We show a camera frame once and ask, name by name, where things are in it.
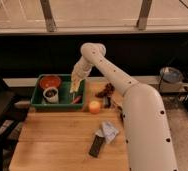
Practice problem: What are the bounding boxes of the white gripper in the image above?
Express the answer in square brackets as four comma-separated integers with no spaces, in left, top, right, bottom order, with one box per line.
[71,63,89,82]

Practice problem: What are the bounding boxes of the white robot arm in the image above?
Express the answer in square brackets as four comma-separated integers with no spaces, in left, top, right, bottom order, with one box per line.
[70,43,179,171]

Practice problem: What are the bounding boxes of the green plastic tray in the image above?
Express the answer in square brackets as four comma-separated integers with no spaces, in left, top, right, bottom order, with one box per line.
[31,74,85,110]

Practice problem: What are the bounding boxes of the red carrot toy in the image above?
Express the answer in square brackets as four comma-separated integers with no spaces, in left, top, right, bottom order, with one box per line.
[71,95,82,104]

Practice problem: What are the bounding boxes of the orange bowl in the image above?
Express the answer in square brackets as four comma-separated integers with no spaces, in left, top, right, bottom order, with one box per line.
[39,75,61,89]

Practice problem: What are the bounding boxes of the white cup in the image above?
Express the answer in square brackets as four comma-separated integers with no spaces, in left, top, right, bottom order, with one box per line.
[43,87,59,103]

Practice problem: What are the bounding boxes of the orange round fruit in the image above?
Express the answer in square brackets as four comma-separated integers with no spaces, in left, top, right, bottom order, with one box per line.
[88,101,101,114]

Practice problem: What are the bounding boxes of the small dark object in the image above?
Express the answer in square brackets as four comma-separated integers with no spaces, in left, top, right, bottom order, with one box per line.
[104,97,111,108]

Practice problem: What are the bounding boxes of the light blue cloth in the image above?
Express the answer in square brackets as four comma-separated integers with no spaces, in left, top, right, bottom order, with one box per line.
[95,121,119,144]

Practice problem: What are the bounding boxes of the wooden cutting board table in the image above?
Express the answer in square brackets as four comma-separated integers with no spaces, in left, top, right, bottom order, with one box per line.
[8,81,145,171]

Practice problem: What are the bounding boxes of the black rectangular block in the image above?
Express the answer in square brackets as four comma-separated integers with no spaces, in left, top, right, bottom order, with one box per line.
[89,135,105,158]

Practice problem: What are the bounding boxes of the blue bowl on shelf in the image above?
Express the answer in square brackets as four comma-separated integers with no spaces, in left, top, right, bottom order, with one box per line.
[160,67,182,84]

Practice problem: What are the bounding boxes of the black handled knife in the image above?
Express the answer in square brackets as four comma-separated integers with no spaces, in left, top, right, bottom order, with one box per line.
[111,98,123,116]

